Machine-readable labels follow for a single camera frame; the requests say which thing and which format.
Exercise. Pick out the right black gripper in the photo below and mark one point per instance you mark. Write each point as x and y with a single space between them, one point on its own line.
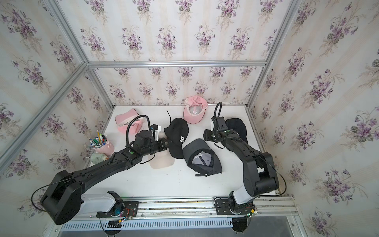
207 135

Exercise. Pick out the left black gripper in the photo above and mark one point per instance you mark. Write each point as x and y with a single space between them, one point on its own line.
163 147

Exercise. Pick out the beige baseball cap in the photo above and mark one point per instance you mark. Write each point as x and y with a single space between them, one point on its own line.
161 160

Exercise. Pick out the black cap white letter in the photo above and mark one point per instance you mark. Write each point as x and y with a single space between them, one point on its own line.
238 126

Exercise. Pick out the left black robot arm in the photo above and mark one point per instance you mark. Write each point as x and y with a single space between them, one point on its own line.
62 199

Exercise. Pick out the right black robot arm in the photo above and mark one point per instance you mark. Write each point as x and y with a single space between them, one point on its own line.
260 176

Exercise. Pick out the dark grey baseball cap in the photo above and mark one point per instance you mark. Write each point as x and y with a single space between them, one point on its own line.
202 159

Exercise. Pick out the pink cap left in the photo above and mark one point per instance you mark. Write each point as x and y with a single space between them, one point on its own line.
123 122

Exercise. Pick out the pink pen holder cup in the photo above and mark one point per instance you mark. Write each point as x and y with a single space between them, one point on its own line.
102 145

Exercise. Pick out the small green white bottle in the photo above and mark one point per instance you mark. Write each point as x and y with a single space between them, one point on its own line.
97 158

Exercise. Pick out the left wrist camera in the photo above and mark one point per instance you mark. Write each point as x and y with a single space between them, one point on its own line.
155 129

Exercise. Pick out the pink cap back wall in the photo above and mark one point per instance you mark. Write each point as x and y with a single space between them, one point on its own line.
195 108

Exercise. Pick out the aluminium mounting rail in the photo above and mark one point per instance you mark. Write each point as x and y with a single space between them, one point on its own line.
179 208

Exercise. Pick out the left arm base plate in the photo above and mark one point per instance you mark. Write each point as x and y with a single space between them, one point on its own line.
127 210

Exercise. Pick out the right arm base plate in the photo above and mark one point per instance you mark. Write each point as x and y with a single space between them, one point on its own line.
229 207

